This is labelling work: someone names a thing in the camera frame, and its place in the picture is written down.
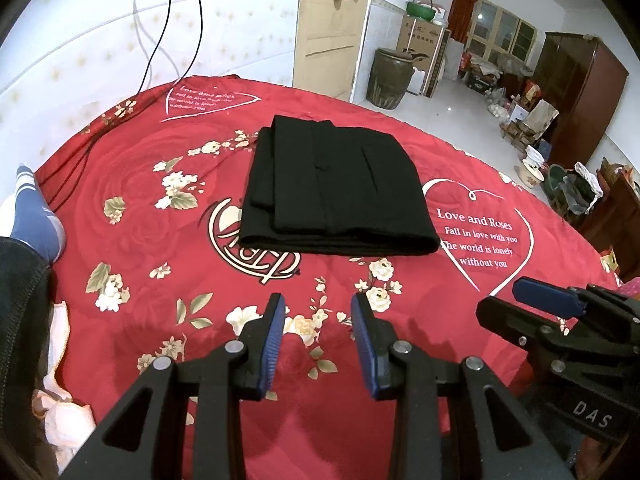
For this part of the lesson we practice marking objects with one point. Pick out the beige wooden door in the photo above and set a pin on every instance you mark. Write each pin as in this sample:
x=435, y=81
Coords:
x=327, y=35

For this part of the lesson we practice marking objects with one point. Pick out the floral enamel basin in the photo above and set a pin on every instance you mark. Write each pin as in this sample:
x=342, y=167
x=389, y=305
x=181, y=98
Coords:
x=531, y=172

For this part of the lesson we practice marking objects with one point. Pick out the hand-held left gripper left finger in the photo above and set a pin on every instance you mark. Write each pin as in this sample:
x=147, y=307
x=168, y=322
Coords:
x=272, y=345

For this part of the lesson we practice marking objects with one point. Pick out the person's foot in blue sock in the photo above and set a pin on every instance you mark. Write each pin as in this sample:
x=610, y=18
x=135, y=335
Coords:
x=37, y=215

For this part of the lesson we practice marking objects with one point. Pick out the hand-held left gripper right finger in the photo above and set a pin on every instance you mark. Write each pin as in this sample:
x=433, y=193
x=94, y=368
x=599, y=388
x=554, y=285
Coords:
x=362, y=345

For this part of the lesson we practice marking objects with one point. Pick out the brown wooden cabinet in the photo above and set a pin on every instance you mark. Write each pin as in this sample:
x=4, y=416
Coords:
x=612, y=220

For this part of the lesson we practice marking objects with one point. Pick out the white cloth with orange trim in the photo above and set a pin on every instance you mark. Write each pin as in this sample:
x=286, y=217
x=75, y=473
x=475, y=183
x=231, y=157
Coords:
x=65, y=410

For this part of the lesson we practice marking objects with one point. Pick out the black pants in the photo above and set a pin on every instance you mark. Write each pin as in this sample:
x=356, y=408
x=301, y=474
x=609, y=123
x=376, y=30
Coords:
x=340, y=185

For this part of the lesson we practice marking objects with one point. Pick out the green plastic basin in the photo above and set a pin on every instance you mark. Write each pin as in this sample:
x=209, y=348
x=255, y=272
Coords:
x=560, y=185

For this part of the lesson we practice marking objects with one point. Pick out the green basket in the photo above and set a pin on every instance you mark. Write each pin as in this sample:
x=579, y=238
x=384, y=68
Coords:
x=422, y=8

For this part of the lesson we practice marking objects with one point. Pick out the brown ceramic jar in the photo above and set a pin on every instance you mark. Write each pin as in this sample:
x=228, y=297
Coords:
x=390, y=80

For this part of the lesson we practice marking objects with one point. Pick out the brown wooden wardrobe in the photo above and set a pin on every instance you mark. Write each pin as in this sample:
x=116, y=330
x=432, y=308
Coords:
x=582, y=95

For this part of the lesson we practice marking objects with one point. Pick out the window with wooden frame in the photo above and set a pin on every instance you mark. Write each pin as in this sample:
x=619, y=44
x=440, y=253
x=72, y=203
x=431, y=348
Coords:
x=500, y=30

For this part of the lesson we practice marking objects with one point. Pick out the white plastic jug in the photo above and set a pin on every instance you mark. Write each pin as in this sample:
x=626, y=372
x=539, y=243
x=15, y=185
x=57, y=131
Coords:
x=417, y=82

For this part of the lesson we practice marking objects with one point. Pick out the dark red curtain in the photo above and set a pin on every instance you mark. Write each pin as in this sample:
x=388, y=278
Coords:
x=464, y=17

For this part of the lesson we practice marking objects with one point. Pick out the person's leg in dark jeans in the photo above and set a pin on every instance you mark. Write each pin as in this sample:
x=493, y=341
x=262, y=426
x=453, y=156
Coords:
x=22, y=335

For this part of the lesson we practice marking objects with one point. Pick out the red floral blanket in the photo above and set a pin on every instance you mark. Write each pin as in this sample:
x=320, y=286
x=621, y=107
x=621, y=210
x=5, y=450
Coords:
x=150, y=240

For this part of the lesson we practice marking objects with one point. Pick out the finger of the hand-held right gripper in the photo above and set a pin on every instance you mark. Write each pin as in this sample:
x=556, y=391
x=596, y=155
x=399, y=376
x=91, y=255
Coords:
x=545, y=296
x=510, y=317

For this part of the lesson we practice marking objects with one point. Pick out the pile of household clutter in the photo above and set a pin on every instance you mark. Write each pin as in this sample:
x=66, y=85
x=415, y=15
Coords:
x=505, y=97

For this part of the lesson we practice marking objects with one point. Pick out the tall cardboard box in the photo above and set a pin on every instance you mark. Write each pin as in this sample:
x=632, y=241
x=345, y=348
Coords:
x=425, y=52

